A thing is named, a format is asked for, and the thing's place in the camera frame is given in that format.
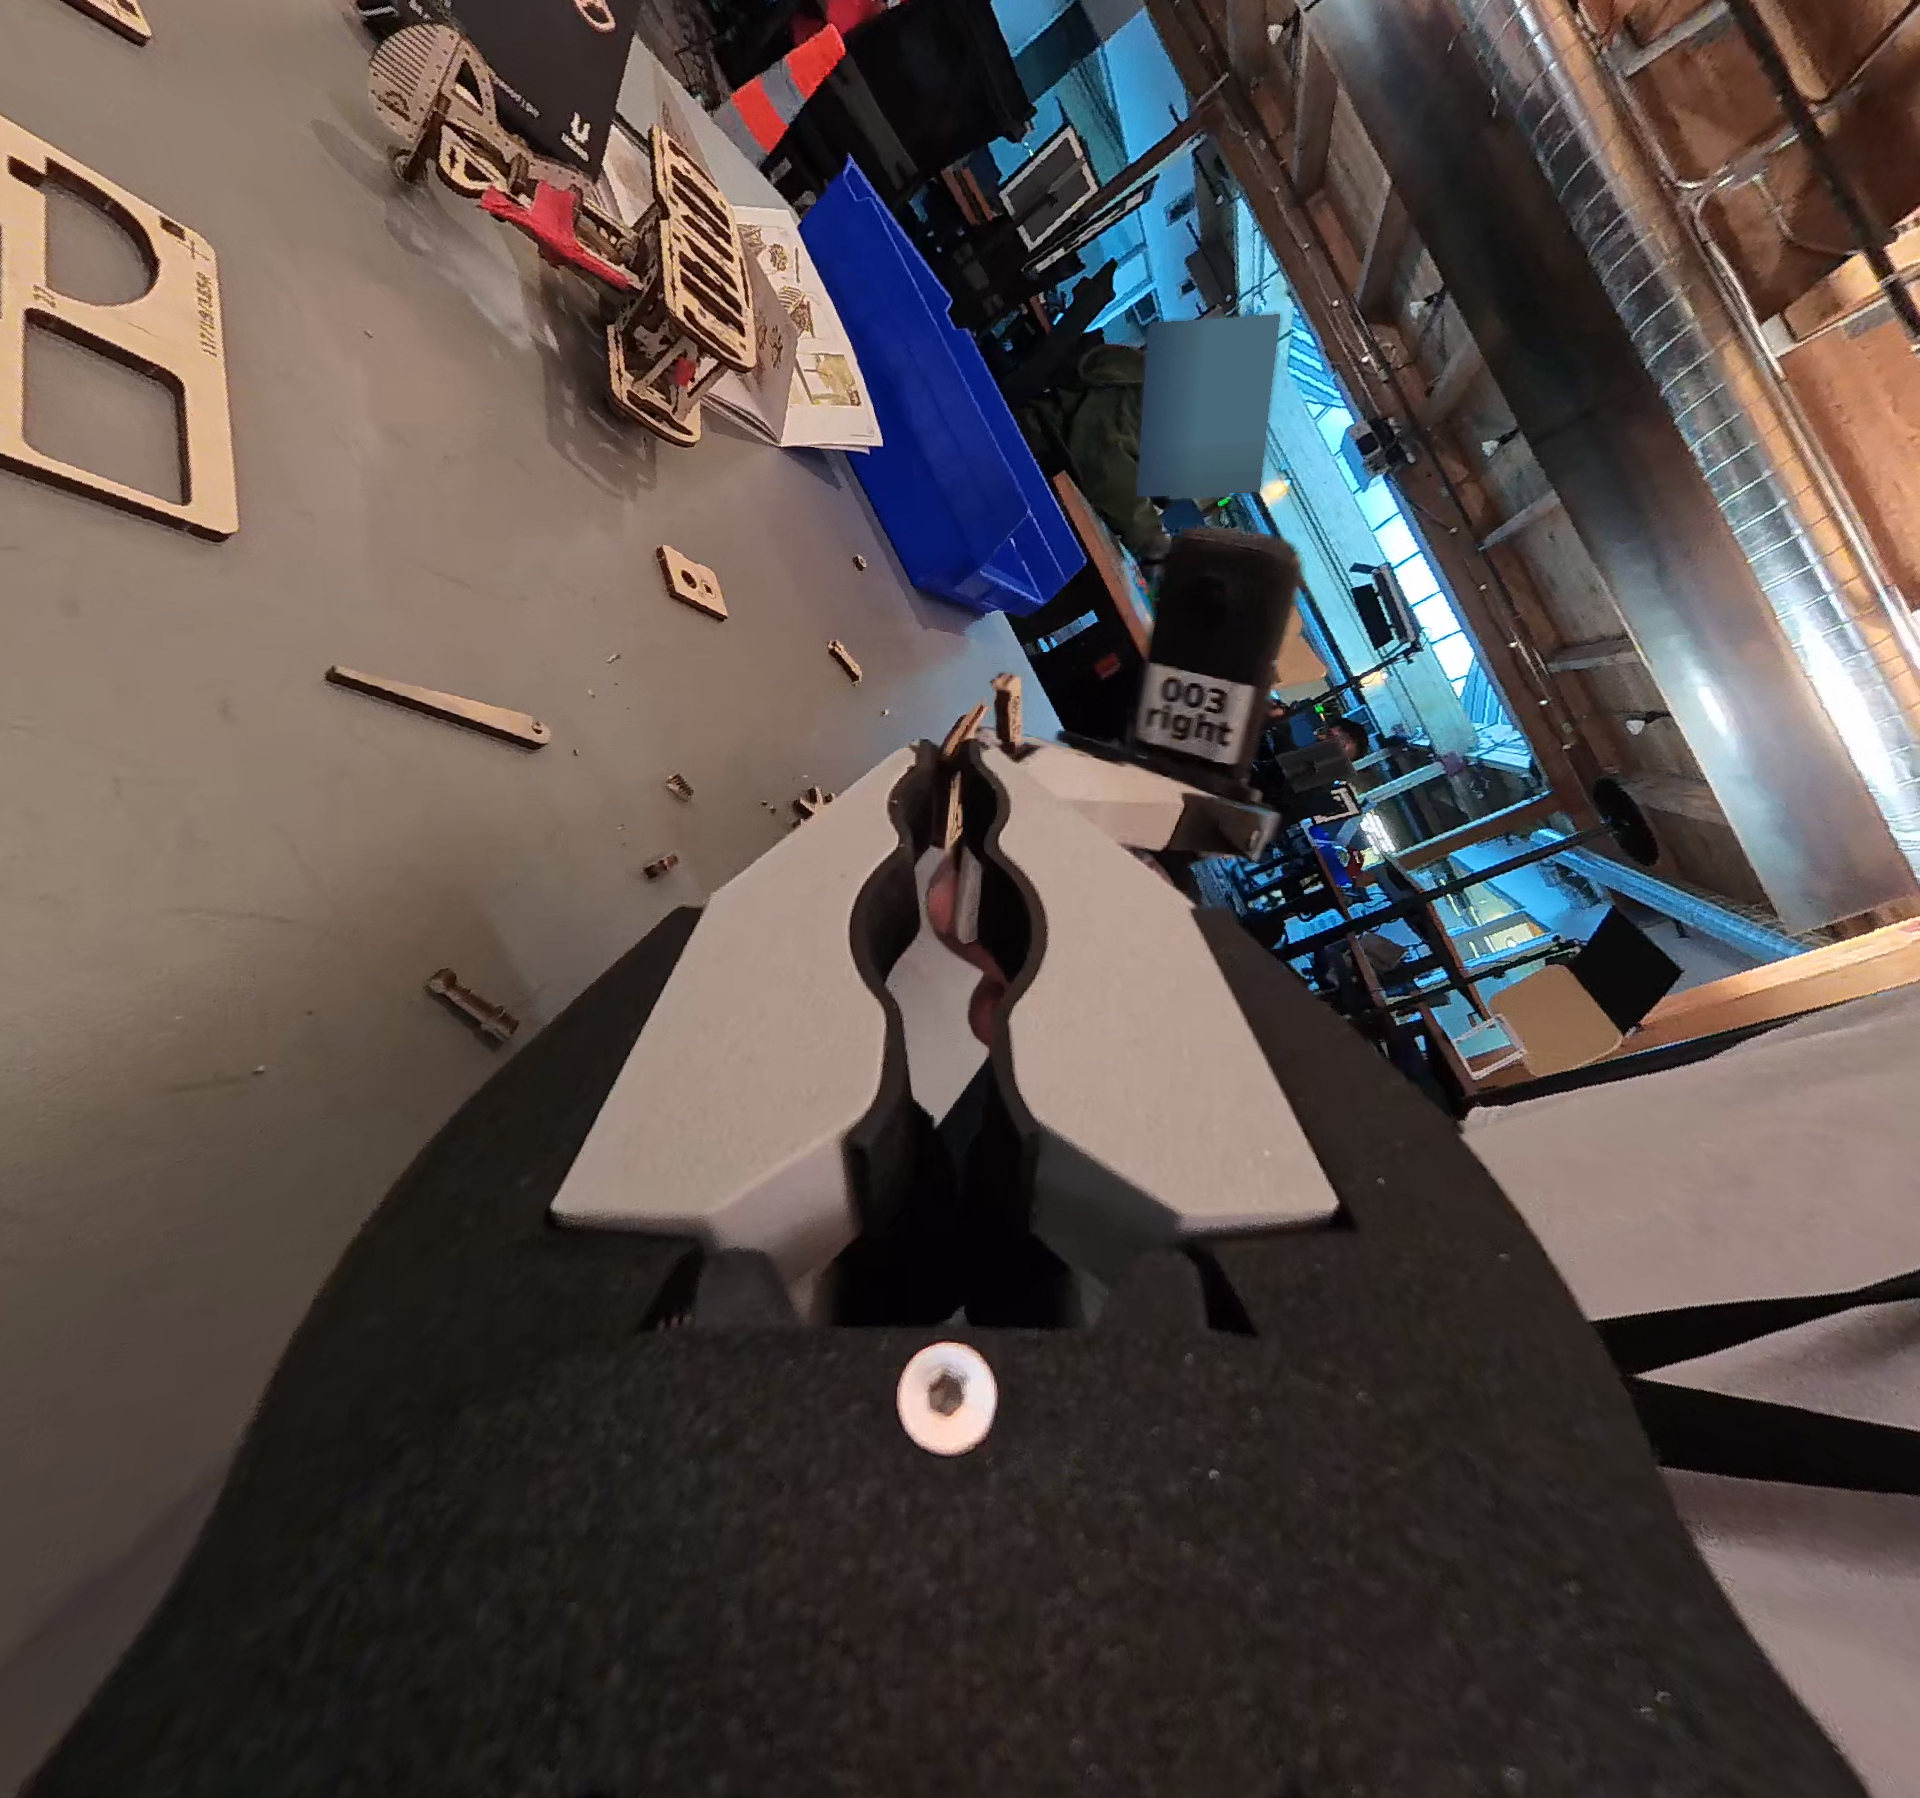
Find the wide metal duct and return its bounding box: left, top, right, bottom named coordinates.
left=1222, top=0, right=1920, bottom=929

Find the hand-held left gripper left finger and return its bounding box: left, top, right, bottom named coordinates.
left=550, top=742, right=947, bottom=1326

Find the wooden ceiling beam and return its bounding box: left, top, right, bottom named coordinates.
left=1620, top=928, right=1920, bottom=1059

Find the long wooden stick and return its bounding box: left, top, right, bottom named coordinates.
left=325, top=664, right=555, bottom=754

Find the black shoulder strap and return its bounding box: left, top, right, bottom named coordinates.
left=1589, top=1271, right=1920, bottom=1500

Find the blue plastic bin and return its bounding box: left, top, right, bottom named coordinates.
left=799, top=156, right=1090, bottom=615

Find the cream and black panel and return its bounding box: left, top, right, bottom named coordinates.
left=1485, top=904, right=1686, bottom=1080

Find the small wooden peg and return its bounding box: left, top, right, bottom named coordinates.
left=425, top=968, right=521, bottom=1051

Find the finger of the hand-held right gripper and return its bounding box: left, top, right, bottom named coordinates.
left=1002, top=745, right=1195, bottom=855

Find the person's white shirt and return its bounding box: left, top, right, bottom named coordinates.
left=1464, top=980, right=1920, bottom=1798

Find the wooden biplane model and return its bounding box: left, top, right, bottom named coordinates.
left=367, top=23, right=761, bottom=449

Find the instruction booklet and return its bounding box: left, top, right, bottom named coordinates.
left=702, top=206, right=885, bottom=454

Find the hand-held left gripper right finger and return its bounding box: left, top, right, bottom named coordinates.
left=958, top=742, right=1341, bottom=1328

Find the black round lamp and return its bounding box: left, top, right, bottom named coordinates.
left=1589, top=776, right=1666, bottom=870

